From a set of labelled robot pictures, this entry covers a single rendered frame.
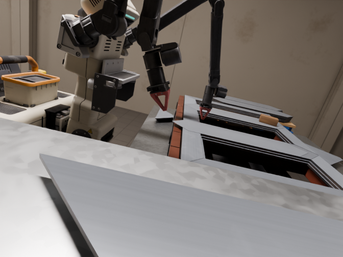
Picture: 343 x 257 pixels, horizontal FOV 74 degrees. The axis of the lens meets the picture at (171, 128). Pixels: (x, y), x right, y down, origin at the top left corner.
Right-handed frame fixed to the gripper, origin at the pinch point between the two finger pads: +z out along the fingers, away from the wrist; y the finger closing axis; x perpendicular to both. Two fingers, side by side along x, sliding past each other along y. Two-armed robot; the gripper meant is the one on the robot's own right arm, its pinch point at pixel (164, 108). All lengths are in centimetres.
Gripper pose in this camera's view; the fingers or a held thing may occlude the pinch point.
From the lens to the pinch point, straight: 83.2
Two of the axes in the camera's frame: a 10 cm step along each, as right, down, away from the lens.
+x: -9.6, 1.7, 2.1
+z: 2.3, 9.3, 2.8
